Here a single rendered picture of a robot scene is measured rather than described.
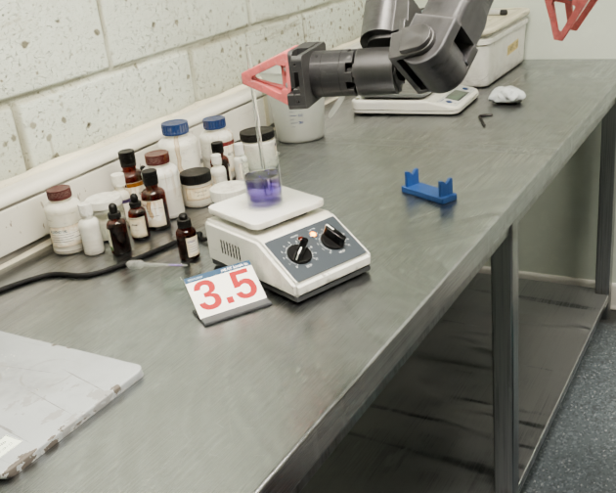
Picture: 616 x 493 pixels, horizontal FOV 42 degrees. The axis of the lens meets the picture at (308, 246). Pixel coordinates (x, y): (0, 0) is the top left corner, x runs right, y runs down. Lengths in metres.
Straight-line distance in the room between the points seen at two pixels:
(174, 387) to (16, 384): 0.18
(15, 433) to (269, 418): 0.25
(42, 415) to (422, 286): 0.47
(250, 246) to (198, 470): 0.37
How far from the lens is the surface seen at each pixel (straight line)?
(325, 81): 0.99
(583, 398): 2.16
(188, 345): 0.94
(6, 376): 0.95
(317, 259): 1.01
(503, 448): 1.65
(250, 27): 1.83
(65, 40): 1.41
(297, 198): 1.09
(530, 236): 2.56
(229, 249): 1.08
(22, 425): 0.86
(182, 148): 1.42
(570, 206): 2.49
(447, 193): 1.29
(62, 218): 1.26
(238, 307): 1.00
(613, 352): 2.36
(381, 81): 0.97
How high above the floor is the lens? 1.20
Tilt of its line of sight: 23 degrees down
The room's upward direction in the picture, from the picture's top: 6 degrees counter-clockwise
